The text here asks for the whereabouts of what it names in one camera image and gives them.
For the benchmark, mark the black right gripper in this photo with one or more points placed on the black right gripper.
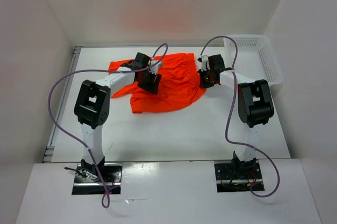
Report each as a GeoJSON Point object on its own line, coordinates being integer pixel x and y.
{"type": "Point", "coordinates": [202, 84]}

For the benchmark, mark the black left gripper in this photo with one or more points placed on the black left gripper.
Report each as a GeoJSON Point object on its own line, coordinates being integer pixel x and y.
{"type": "Point", "coordinates": [148, 88]}

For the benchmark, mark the orange mesh shorts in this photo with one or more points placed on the orange mesh shorts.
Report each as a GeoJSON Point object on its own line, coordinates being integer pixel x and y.
{"type": "Point", "coordinates": [179, 87]}

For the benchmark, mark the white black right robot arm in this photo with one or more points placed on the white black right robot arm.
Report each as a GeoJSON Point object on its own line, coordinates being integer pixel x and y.
{"type": "Point", "coordinates": [254, 104]}

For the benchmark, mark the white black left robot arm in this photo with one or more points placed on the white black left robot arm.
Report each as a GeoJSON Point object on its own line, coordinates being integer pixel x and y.
{"type": "Point", "coordinates": [92, 106]}

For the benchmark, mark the white plastic mesh basket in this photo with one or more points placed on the white plastic mesh basket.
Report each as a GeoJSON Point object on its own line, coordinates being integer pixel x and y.
{"type": "Point", "coordinates": [253, 57]}

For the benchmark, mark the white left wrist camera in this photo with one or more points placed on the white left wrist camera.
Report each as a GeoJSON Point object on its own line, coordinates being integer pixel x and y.
{"type": "Point", "coordinates": [154, 66]}

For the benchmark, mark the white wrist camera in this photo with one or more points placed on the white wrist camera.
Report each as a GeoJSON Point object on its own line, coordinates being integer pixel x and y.
{"type": "Point", "coordinates": [204, 63]}
{"type": "Point", "coordinates": [154, 66]}

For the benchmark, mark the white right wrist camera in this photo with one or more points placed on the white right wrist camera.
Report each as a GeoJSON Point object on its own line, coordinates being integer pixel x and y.
{"type": "Point", "coordinates": [204, 63]}

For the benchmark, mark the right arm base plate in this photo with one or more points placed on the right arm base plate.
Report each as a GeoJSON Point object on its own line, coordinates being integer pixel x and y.
{"type": "Point", "coordinates": [228, 181]}

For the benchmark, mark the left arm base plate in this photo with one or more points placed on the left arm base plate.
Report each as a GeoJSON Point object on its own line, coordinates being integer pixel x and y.
{"type": "Point", "coordinates": [86, 184]}

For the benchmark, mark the aluminium table edge rail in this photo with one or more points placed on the aluminium table edge rail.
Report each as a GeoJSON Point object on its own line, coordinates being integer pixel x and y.
{"type": "Point", "coordinates": [66, 83]}

